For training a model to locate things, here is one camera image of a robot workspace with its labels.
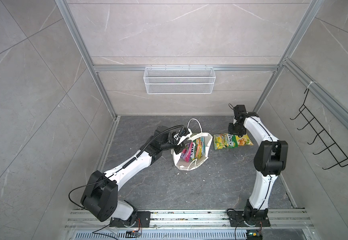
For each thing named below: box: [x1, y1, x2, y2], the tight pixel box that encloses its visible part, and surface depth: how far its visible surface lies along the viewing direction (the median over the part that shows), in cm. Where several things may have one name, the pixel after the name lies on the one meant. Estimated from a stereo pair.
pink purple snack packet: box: [180, 142, 194, 163], surface depth 89 cm
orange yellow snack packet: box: [195, 137, 203, 160], surface depth 89 cm
